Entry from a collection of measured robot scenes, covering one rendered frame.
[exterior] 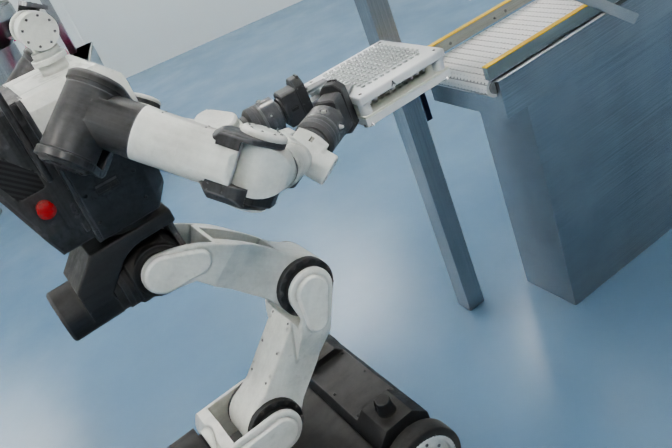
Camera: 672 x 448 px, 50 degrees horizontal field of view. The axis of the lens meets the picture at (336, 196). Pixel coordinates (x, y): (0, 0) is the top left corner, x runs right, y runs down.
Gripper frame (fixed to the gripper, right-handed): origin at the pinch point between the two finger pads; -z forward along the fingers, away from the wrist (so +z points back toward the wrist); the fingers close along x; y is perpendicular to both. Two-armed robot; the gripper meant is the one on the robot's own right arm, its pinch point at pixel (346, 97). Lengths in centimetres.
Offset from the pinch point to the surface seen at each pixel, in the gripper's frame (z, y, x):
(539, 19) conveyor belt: -55, 30, 12
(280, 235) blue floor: -73, -100, 90
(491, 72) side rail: -21.1, 25.5, 9.4
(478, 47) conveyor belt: -42.8, 16.3, 11.6
